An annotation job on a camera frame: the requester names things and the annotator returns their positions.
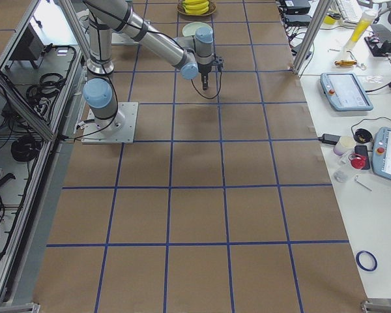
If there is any red round object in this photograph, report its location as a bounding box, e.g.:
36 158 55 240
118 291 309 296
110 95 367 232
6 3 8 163
349 153 367 170

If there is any yellow white bottle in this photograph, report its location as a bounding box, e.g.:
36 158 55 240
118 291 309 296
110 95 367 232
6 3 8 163
344 9 378 50

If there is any yellow handled screwdriver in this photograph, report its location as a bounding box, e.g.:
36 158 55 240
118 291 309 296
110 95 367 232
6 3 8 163
334 60 357 67

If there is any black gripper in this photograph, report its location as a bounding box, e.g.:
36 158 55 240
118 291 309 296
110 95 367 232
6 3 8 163
197 55 224 90

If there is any far teach pendant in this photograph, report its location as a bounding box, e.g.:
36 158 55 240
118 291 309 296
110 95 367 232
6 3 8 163
320 72 373 112

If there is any blue tape roll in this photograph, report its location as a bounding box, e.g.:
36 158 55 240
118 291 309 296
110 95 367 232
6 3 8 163
355 250 378 272

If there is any aluminium frame post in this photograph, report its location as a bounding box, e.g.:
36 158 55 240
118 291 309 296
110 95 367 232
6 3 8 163
292 0 332 74

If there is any black small bowl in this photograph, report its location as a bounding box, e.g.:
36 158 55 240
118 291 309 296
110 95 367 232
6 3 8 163
353 128 373 144

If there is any metal allen key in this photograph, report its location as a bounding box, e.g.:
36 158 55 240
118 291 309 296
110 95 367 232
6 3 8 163
354 175 372 192

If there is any teach pendant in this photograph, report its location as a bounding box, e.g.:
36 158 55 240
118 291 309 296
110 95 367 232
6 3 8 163
371 127 391 180
320 72 373 112

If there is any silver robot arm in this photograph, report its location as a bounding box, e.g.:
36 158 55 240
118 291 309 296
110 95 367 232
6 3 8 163
83 1 223 132

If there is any black power adapter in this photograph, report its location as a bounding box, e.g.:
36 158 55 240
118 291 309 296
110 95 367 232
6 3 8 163
318 133 341 145

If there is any near teach pendant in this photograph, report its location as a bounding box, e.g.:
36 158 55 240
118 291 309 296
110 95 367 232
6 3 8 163
371 127 391 180

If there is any light green plate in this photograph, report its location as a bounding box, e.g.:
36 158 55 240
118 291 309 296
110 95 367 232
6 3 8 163
182 22 211 37

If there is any wicker fruit basket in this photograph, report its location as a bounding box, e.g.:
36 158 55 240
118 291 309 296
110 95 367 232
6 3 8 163
177 0 216 16

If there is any yellow banana bunch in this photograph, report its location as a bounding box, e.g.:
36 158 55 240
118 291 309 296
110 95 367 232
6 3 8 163
177 0 210 16

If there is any black smartphone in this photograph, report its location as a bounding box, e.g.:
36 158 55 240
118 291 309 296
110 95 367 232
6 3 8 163
355 145 371 170

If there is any white paper cup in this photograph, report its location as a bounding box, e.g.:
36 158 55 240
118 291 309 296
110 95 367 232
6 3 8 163
333 136 356 156

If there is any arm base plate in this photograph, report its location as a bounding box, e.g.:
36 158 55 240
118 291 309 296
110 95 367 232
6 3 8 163
80 102 139 144

